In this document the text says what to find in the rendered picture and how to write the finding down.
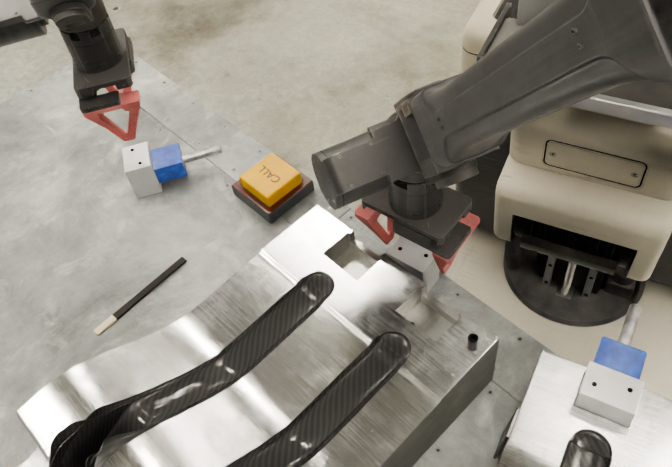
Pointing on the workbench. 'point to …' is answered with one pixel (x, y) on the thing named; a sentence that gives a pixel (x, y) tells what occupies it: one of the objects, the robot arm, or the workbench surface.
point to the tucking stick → (139, 296)
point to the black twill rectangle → (506, 433)
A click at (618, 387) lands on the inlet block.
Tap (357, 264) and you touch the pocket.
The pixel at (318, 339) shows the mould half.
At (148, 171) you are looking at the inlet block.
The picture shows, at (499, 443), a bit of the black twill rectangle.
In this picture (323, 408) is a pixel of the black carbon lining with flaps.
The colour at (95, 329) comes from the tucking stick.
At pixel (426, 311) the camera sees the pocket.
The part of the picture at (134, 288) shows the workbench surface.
